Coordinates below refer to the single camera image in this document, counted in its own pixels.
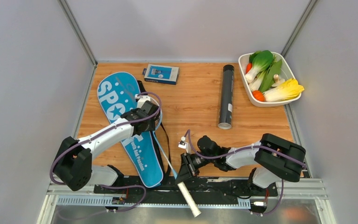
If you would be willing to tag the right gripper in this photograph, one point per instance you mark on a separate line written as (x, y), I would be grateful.
(187, 169)

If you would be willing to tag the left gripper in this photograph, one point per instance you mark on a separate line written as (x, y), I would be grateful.
(152, 125)

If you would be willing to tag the blue racket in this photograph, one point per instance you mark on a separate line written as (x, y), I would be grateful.
(182, 187)

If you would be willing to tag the blue racket bag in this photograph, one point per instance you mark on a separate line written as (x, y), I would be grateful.
(116, 95)

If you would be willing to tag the black shuttlecock tube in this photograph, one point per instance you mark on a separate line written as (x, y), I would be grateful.
(226, 100)

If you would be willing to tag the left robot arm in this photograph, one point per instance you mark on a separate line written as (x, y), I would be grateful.
(73, 162)

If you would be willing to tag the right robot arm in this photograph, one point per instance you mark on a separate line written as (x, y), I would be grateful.
(278, 159)

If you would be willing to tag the blue product box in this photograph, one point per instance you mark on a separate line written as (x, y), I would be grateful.
(161, 74)

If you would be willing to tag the orange carrot front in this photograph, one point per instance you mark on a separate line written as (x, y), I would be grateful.
(258, 95)

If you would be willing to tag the orange carrot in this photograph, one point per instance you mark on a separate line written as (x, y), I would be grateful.
(258, 95)
(248, 67)

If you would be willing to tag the orange carrot back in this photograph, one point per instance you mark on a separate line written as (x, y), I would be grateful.
(248, 67)

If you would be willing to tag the white mushroom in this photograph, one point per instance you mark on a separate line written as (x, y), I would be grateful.
(277, 80)

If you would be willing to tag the green bok choy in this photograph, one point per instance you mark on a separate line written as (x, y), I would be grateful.
(260, 61)

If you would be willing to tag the yellow cabbage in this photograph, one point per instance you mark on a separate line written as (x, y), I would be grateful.
(288, 90)

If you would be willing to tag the white plastic basin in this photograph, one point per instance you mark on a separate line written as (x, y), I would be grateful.
(286, 73)

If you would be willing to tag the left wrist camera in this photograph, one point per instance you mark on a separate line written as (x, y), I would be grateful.
(142, 100)

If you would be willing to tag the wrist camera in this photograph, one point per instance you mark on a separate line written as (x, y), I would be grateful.
(184, 145)
(142, 100)

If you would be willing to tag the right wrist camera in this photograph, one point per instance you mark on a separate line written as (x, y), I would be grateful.
(184, 145)

